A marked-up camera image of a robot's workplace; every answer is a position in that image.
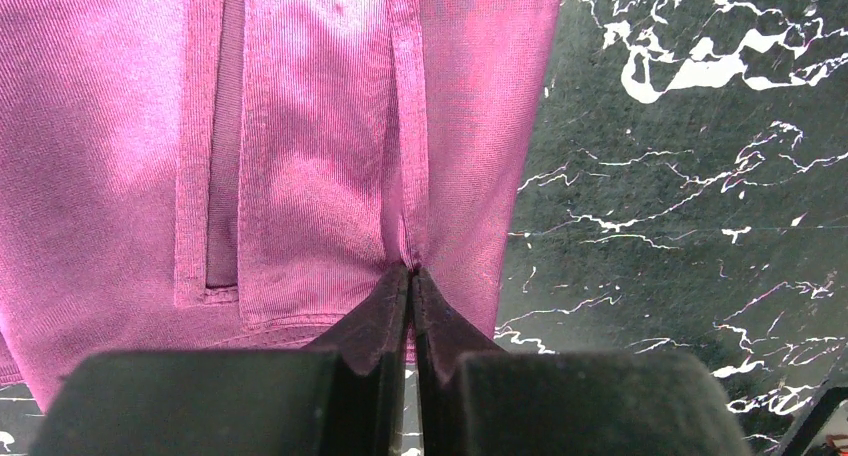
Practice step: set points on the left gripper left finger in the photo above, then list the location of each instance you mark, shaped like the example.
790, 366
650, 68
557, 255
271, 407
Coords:
342, 394

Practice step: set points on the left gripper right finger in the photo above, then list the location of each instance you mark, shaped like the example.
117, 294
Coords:
478, 399

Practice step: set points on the purple cloth napkin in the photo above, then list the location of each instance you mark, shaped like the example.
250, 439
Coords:
218, 174

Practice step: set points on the aluminium frame rail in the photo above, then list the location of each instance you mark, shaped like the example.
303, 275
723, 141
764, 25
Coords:
822, 430

